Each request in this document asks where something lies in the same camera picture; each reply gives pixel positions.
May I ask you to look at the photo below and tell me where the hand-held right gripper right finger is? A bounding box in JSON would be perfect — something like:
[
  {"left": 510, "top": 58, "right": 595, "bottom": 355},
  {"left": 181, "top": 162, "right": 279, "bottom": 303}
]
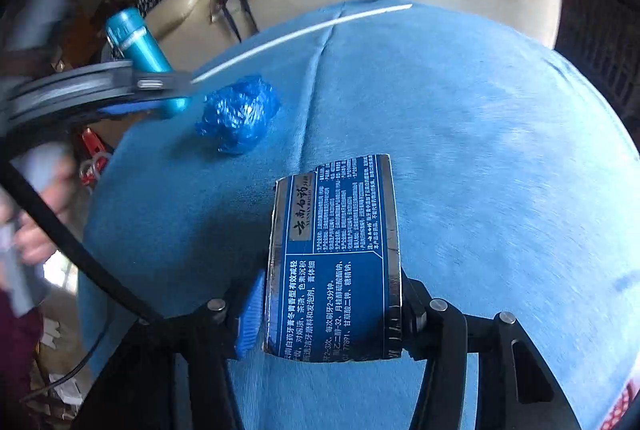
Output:
[{"left": 400, "top": 277, "right": 583, "bottom": 430}]

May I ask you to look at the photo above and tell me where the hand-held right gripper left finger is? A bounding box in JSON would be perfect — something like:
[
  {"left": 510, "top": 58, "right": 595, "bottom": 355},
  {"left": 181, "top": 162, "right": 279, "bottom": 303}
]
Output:
[{"left": 75, "top": 267, "right": 268, "bottom": 430}]

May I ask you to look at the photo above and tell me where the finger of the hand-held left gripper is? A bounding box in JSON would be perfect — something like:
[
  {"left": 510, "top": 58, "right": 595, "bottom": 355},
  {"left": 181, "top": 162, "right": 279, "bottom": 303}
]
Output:
[
  {"left": 97, "top": 102, "right": 161, "bottom": 117},
  {"left": 131, "top": 70, "right": 193, "bottom": 98}
]

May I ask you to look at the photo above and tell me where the teal bottle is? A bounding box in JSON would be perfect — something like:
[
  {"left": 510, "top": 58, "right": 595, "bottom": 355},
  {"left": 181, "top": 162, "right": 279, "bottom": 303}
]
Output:
[{"left": 105, "top": 7, "right": 193, "bottom": 119}]

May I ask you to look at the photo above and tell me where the blue silver box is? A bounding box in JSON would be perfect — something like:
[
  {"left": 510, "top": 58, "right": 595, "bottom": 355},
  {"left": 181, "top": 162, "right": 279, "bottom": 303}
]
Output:
[{"left": 262, "top": 154, "right": 403, "bottom": 363}]

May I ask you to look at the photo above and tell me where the person's left hand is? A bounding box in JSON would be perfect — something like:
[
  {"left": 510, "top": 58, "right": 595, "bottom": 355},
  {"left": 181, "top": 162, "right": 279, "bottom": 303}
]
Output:
[{"left": 0, "top": 150, "right": 77, "bottom": 265}]

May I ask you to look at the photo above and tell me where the red metal clip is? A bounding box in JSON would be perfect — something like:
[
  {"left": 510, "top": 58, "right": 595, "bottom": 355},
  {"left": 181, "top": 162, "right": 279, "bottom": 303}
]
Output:
[{"left": 80, "top": 127, "right": 113, "bottom": 185}]

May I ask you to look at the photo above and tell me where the crumpled blue plastic wrapper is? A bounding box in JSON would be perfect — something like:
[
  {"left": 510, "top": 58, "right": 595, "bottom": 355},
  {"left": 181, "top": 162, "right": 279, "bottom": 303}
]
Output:
[{"left": 195, "top": 76, "right": 282, "bottom": 155}]

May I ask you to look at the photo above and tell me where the blue tablecloth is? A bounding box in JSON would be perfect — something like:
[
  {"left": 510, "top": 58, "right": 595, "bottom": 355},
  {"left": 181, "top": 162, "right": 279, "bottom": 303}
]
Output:
[{"left": 77, "top": 0, "right": 640, "bottom": 430}]

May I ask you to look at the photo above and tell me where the red mesh basket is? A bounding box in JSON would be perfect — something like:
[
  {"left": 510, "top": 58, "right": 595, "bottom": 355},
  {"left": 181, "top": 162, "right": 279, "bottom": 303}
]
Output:
[{"left": 597, "top": 377, "right": 640, "bottom": 430}]

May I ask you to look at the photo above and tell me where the person's maroon clothing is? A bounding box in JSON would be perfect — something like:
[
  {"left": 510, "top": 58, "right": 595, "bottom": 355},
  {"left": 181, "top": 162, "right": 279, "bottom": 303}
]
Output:
[{"left": 0, "top": 290, "right": 46, "bottom": 430}]

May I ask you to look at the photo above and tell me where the black slatted crate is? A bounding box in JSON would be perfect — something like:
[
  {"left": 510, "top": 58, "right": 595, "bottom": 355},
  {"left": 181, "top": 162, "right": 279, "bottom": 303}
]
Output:
[{"left": 530, "top": 0, "right": 640, "bottom": 111}]

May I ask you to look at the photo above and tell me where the blue strap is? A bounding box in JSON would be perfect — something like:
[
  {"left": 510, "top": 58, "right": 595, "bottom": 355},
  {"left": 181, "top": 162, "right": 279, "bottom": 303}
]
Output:
[{"left": 215, "top": 0, "right": 261, "bottom": 43}]

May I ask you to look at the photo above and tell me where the thick black cable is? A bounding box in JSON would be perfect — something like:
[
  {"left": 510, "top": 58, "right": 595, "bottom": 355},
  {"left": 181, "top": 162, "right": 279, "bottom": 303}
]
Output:
[{"left": 0, "top": 157, "right": 163, "bottom": 323}]

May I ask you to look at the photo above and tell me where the thin black cable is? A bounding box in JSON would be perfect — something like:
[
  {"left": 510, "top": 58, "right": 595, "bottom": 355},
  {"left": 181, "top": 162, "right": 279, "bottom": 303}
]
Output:
[{"left": 22, "top": 317, "right": 113, "bottom": 403}]

